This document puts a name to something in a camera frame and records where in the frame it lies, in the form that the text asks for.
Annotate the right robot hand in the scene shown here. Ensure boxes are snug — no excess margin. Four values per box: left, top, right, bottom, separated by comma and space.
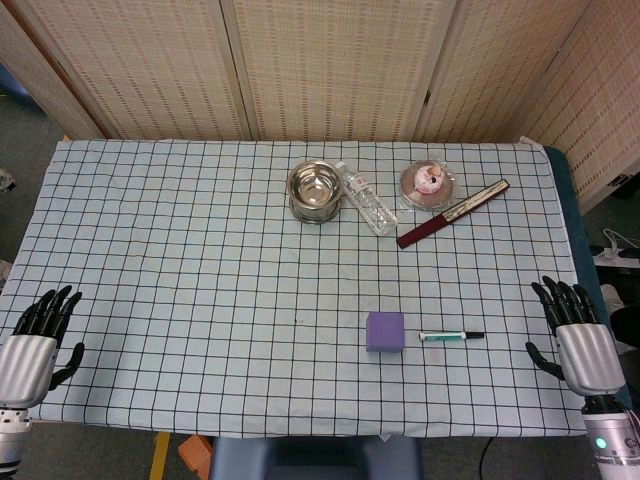
524, 275, 626, 399

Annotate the blue checked tablecloth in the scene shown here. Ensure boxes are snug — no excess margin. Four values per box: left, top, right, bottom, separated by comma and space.
0, 139, 591, 440

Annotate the white power strip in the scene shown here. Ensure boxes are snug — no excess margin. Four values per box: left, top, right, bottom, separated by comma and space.
592, 228, 640, 261

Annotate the beige folding screen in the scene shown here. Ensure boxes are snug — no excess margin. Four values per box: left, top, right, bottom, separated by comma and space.
0, 0, 640, 211

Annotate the wrapped pink pastry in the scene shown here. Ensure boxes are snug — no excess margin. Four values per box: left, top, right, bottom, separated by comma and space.
399, 159, 457, 210

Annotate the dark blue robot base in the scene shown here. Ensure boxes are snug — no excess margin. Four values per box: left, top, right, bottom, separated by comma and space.
209, 436, 424, 480

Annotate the purple cube block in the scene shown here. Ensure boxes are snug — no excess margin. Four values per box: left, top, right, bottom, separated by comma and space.
365, 311, 406, 355

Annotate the clear plastic water bottle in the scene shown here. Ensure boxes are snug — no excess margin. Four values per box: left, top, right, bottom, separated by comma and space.
335, 160, 399, 237

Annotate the pink frosted cake toy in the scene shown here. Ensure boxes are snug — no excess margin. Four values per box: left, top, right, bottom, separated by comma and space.
415, 166, 444, 195

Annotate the green and black marker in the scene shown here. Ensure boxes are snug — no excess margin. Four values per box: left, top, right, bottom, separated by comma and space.
418, 330, 486, 344

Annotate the dark red folded fan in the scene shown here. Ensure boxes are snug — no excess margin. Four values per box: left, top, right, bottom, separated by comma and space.
396, 180, 512, 249

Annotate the steel bowl on stand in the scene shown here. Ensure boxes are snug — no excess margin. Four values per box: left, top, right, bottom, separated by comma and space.
285, 159, 347, 224

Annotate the orange block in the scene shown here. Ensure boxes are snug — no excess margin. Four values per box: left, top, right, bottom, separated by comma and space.
178, 434, 215, 480

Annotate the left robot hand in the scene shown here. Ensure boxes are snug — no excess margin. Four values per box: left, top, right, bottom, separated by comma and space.
0, 285, 86, 410

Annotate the black cable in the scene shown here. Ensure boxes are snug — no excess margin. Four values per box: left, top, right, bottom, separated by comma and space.
479, 436, 496, 480

